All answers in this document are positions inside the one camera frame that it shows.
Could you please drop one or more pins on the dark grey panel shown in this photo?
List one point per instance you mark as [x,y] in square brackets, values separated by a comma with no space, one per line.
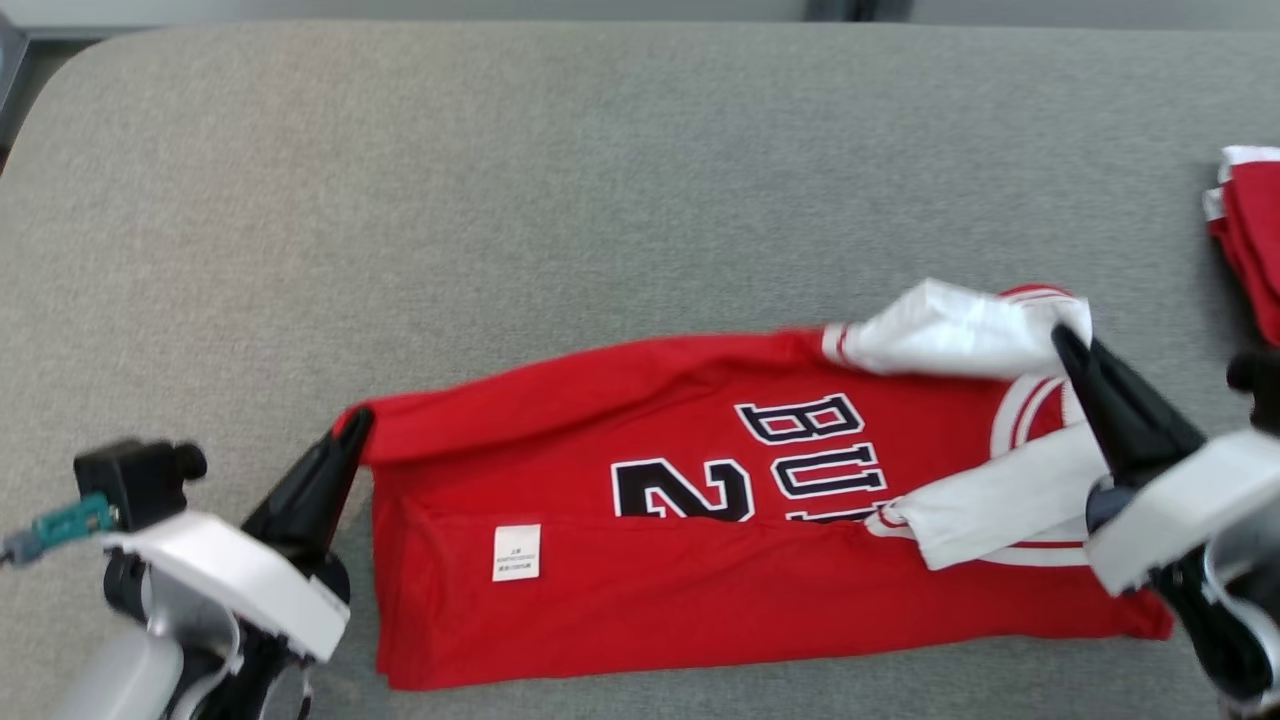
[10,80]

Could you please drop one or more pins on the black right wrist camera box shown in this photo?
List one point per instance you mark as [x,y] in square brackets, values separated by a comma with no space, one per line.
[1258,395]

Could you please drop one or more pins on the red and white jersey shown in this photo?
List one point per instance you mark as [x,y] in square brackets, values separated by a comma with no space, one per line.
[650,610]

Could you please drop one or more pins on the red and white shorts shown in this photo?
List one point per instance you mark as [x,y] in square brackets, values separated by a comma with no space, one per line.
[1255,230]

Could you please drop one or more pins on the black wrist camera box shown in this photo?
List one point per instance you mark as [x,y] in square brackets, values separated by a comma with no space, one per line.
[1258,395]
[135,480]

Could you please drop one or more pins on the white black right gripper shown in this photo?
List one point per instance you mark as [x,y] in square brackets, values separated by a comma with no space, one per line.
[1180,510]

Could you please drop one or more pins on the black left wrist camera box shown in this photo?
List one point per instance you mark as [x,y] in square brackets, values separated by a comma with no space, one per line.
[135,480]

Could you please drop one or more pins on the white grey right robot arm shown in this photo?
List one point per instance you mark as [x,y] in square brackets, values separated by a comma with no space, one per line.
[1240,620]

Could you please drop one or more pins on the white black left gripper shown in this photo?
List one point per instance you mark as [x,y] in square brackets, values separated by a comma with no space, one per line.
[250,580]

